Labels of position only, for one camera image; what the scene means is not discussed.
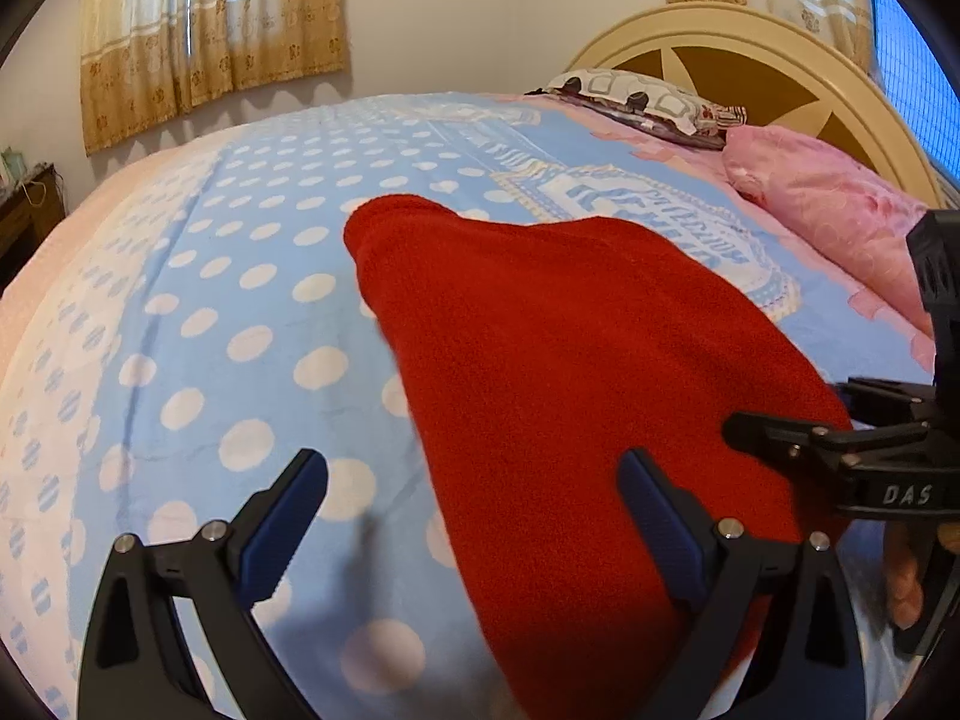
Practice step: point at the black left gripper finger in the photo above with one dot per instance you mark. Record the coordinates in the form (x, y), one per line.
(777, 440)
(868, 398)

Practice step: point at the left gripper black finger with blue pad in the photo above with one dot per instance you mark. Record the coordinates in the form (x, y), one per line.
(808, 661)
(136, 661)

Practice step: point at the red knitted sweater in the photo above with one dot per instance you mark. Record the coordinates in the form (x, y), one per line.
(532, 358)

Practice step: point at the person's right hand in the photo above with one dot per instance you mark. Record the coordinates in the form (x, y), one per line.
(902, 585)

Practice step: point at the pink pillow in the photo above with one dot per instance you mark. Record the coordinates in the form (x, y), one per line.
(845, 211)

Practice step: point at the blue screened window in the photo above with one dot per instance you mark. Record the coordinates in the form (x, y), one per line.
(916, 86)

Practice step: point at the cream wooden headboard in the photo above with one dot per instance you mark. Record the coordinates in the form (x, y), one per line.
(776, 71)

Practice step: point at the blue pink dotted bed blanket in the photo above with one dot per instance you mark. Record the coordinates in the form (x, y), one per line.
(196, 322)

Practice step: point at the grey patterned pillow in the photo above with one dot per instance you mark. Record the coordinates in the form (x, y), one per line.
(649, 105)

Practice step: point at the dark wooden desk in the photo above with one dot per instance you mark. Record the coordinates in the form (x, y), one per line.
(30, 212)

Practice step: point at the beige patterned window curtain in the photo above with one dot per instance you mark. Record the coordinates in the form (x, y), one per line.
(147, 62)

